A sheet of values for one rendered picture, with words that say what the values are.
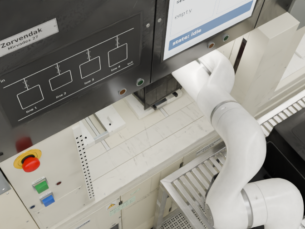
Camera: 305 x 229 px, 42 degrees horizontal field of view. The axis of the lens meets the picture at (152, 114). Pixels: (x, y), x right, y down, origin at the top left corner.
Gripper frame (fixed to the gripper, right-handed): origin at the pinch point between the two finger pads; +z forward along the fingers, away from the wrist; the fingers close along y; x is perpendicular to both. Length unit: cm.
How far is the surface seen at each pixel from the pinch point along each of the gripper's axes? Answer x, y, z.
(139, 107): -31.3, -8.3, -6.8
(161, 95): -21.4, -2.1, -12.1
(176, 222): -121, 1, -33
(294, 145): -35, 34, -51
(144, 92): -14.4, -9.9, -12.0
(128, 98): -31.2, -9.5, -1.2
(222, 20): 29.6, -0.5, -30.0
